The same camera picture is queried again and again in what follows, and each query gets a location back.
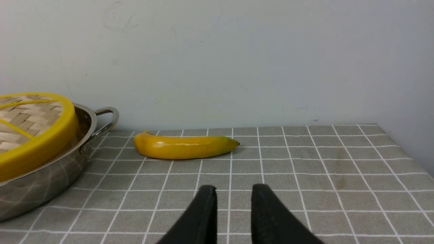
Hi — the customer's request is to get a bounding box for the yellow banana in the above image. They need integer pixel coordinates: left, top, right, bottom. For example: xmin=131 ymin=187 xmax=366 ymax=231
xmin=134 ymin=131 xmax=240 ymax=160

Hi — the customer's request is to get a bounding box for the grey checkered tablecloth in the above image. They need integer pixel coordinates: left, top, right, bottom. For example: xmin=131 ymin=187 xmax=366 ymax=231
xmin=0 ymin=123 xmax=434 ymax=244

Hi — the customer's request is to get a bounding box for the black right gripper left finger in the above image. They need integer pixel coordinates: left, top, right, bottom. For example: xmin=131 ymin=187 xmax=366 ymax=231
xmin=158 ymin=185 xmax=218 ymax=244

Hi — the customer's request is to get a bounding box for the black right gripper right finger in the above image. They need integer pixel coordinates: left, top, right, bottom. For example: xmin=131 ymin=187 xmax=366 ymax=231
xmin=251 ymin=184 xmax=323 ymax=244

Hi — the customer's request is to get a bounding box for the yellow woven steamer lid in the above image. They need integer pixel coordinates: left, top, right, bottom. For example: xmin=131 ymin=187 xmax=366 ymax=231
xmin=0 ymin=93 xmax=79 ymax=182

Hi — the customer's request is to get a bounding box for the stainless steel pot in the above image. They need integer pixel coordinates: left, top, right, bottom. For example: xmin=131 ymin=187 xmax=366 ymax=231
xmin=0 ymin=103 xmax=119 ymax=221

